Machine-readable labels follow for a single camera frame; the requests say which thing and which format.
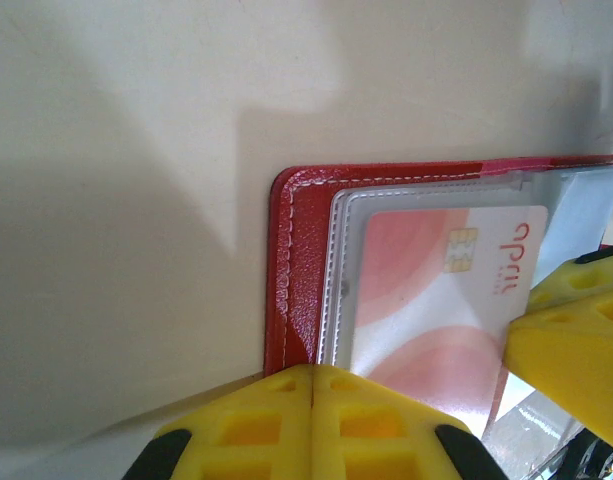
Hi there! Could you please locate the red card holder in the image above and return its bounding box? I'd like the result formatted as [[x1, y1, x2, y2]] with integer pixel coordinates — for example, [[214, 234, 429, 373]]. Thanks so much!
[[263, 153, 613, 480]]

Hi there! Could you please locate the pink and white credit card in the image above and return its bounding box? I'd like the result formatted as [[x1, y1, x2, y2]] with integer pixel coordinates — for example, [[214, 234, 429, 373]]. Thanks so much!
[[350, 204, 550, 426]]

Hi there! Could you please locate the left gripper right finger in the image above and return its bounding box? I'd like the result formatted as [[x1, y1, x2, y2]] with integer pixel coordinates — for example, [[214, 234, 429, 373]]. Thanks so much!
[[312, 364, 505, 480]]

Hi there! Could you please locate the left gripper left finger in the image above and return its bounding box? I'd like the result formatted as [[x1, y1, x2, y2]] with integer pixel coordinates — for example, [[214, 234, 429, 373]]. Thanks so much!
[[120, 364, 315, 480]]

